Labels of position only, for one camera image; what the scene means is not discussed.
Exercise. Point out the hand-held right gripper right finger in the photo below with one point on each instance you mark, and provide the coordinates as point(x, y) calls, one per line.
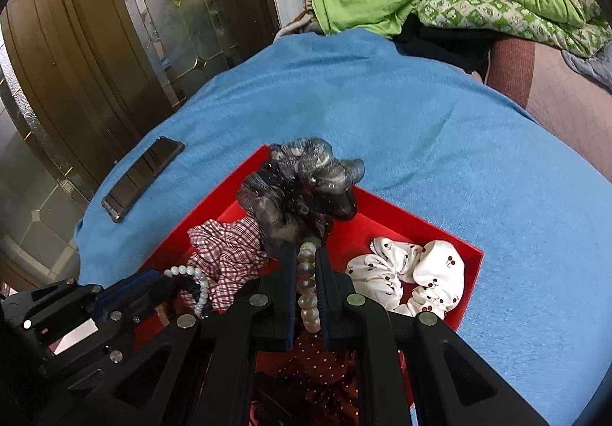
point(330, 311)

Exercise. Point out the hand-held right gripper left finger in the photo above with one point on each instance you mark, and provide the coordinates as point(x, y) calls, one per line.
point(287, 311)

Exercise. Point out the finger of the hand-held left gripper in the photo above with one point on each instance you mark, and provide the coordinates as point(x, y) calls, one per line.
point(129, 287)

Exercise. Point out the red polka-dot scrunchie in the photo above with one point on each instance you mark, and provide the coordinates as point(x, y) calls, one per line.
point(325, 373)

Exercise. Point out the red white checkered scrunchie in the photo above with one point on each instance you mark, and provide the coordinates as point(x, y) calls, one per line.
point(229, 254)

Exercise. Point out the red box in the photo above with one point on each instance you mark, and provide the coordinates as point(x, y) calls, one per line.
point(382, 220)

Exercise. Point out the white cherry print scrunchie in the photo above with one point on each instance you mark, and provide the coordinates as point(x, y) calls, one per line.
point(430, 273)

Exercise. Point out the black smartphone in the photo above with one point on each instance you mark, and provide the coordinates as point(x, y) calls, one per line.
point(143, 177)

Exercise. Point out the grey black sheer scrunchie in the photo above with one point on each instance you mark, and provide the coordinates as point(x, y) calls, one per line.
point(287, 196)

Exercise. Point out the blue blanket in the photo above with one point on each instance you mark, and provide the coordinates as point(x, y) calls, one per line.
point(430, 129)

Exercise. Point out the wooden glass panel door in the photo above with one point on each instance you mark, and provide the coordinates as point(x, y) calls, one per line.
point(95, 48)

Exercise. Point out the black cloth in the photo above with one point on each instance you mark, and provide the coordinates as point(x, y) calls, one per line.
point(444, 43)

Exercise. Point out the beige patterned cloth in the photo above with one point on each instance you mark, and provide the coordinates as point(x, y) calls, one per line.
point(301, 19)

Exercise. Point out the pink maroon bed sheet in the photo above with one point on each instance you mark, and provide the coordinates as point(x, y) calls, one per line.
point(564, 101)

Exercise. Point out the grey quilted blanket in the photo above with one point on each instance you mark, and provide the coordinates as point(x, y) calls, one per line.
point(590, 67)

